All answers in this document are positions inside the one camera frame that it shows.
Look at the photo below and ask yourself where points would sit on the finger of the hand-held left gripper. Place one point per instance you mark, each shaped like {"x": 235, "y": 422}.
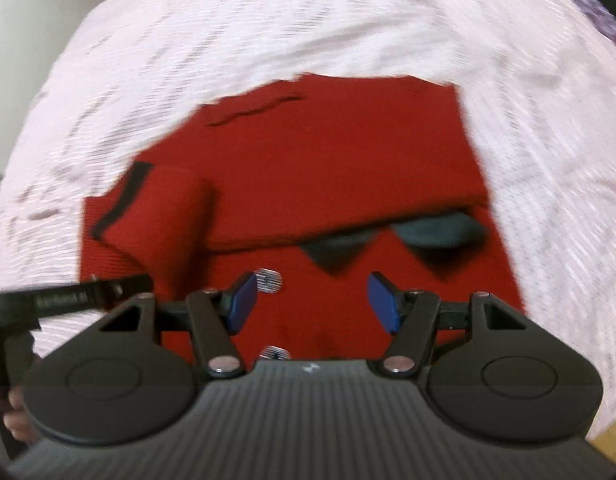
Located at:
{"x": 120, "y": 290}

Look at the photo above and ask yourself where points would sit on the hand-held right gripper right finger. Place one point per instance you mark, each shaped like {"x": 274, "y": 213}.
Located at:
{"x": 383, "y": 304}

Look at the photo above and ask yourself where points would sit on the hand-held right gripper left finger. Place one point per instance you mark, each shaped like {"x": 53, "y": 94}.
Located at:
{"x": 241, "y": 304}

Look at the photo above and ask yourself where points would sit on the red garment with black trim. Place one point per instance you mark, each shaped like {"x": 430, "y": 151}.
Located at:
{"x": 328, "y": 160}

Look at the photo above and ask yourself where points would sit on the person's left hand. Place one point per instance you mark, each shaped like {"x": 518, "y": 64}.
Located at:
{"x": 15, "y": 417}

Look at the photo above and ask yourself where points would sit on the white textured bed sheet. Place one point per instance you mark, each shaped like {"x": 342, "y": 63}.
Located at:
{"x": 338, "y": 20}

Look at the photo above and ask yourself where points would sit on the purple knitted cloth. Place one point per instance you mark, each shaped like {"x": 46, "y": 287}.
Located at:
{"x": 593, "y": 5}

